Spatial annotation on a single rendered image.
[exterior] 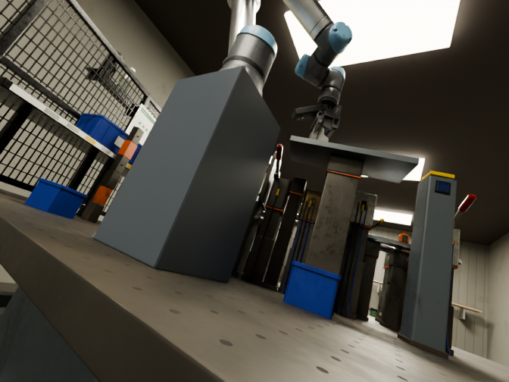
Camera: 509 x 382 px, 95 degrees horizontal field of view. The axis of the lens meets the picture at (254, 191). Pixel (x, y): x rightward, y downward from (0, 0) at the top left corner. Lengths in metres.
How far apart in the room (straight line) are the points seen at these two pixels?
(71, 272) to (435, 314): 0.71
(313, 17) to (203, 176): 0.66
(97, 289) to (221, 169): 0.30
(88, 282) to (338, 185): 0.65
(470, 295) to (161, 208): 7.24
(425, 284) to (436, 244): 0.11
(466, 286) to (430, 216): 6.66
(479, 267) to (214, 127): 7.34
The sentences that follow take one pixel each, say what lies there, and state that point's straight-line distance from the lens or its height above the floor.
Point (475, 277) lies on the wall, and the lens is 7.49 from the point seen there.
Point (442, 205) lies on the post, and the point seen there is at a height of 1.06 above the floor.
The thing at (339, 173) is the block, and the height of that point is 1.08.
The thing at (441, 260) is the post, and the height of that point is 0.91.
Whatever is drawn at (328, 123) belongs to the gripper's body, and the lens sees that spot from 0.89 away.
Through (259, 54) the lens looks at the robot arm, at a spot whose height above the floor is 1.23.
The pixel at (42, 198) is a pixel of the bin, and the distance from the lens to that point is 0.98.
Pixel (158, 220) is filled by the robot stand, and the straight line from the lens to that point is 0.41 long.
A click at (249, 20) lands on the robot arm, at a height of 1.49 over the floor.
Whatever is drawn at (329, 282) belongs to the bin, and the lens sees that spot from 0.56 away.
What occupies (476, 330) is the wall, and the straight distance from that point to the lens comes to 7.38.
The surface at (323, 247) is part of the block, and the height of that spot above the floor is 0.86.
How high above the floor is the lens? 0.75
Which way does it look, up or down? 17 degrees up
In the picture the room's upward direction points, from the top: 19 degrees clockwise
